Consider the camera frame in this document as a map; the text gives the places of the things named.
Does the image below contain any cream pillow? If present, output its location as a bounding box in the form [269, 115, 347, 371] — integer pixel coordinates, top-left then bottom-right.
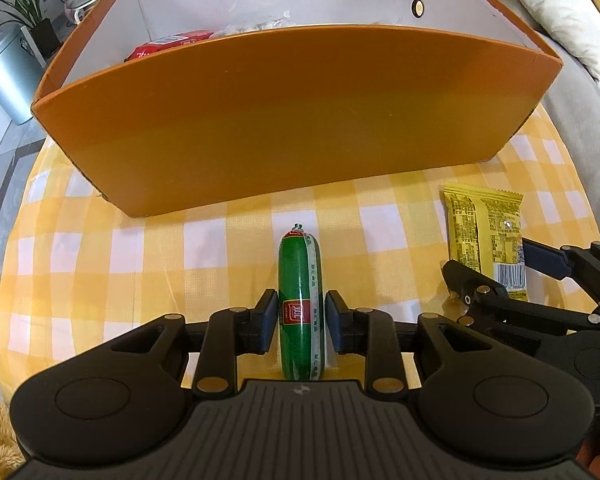
[482, 0, 600, 93]

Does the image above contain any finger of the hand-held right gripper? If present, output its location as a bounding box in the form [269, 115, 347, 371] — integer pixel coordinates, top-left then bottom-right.
[522, 237, 600, 307]
[441, 259, 600, 357]

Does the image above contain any yellow checkered tablecloth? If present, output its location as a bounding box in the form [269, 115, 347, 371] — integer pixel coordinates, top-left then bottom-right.
[0, 105, 600, 411]

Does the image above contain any yellow snack packet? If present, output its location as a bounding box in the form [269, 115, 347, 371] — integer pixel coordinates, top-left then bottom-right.
[441, 183, 530, 303]

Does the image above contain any red snack bar packet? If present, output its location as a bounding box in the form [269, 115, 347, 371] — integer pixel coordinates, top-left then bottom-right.
[125, 30, 216, 63]

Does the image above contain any orange cardboard box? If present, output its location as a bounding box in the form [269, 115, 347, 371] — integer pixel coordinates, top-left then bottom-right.
[32, 0, 565, 219]

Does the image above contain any silver trash can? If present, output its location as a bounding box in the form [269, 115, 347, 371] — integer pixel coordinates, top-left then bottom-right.
[0, 25, 46, 126]

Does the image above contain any green sausage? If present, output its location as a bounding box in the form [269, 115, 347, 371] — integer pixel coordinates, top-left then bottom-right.
[278, 223, 326, 381]

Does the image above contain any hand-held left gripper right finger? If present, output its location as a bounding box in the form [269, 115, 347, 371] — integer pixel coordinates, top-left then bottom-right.
[324, 290, 501, 401]

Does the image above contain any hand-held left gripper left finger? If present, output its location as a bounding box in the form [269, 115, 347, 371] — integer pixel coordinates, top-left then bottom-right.
[100, 288, 280, 401]

